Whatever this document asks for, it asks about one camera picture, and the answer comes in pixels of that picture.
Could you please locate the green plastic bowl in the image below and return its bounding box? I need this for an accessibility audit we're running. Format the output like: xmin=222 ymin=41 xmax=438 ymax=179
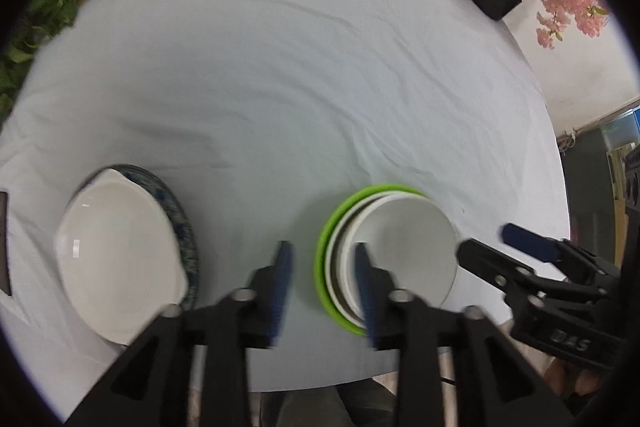
xmin=312 ymin=183 xmax=427 ymax=337

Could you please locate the blue patterned round plate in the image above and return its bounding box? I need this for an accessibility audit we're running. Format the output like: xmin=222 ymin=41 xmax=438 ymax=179
xmin=73 ymin=164 xmax=200 ymax=311

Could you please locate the white oval dish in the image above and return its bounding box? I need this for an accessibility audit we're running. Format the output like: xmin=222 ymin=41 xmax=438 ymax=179
xmin=54 ymin=168 xmax=189 ymax=346

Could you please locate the person right hand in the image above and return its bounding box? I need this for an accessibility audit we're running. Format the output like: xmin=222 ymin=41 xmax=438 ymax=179
xmin=544 ymin=358 xmax=605 ymax=397

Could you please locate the green leafy potted plant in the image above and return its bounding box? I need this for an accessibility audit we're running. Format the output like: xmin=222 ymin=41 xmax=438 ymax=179
xmin=1 ymin=0 xmax=86 ymax=120

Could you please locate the black smartphone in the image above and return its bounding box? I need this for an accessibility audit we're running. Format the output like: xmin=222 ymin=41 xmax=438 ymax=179
xmin=0 ymin=192 xmax=12 ymax=296

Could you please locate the grey tablecloth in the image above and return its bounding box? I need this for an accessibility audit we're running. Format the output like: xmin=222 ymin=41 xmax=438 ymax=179
xmin=1 ymin=0 xmax=570 ymax=414

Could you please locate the cream white bowl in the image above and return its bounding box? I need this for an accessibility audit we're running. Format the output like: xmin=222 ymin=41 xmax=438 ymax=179
xmin=323 ymin=191 xmax=411 ymax=328

